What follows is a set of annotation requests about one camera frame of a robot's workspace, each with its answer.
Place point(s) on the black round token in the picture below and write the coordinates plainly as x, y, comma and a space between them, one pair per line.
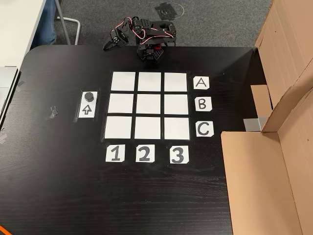
89, 96

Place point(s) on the red and black clamp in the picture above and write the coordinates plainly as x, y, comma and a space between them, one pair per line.
157, 47

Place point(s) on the grey metal desk leg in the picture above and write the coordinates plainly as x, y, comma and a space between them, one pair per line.
64, 27

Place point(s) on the person's leg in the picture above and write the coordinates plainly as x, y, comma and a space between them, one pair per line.
46, 22

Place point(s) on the white arrow paper sheet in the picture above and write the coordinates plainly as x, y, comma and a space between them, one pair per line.
86, 111

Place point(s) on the paper label letter A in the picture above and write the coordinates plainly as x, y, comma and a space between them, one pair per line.
196, 78

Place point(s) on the clear tape scrap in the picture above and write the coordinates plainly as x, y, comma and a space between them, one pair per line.
3, 138
21, 85
51, 113

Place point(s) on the white desk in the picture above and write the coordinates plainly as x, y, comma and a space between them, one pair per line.
17, 29

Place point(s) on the paper label number 1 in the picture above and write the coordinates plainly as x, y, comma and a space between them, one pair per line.
108, 148

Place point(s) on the paper label number 2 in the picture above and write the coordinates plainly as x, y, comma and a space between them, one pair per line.
139, 148

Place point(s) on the paper label letter B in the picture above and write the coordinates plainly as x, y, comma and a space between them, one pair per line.
207, 107

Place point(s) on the paper label number 3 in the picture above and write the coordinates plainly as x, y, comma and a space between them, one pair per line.
173, 149

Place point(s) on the paper label letter C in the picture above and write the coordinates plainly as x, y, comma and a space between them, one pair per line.
203, 129

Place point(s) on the brown cardboard panel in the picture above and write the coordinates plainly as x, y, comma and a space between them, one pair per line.
256, 183
286, 49

